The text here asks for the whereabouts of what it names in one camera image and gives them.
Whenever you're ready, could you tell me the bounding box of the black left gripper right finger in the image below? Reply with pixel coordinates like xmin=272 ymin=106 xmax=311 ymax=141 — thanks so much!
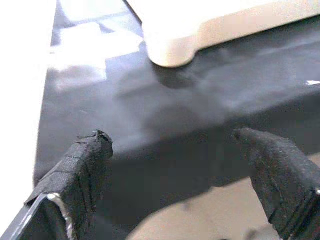
xmin=231 ymin=127 xmax=320 ymax=240

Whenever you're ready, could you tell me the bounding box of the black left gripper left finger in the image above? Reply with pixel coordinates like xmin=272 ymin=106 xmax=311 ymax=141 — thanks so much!
xmin=0 ymin=128 xmax=115 ymax=240

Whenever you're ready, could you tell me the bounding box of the clear tape cross patch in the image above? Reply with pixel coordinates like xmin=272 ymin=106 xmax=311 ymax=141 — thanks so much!
xmin=49 ymin=21 xmax=145 ymax=83

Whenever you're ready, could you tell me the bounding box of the white plastic table top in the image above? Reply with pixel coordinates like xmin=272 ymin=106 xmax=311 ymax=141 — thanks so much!
xmin=122 ymin=0 xmax=320 ymax=68

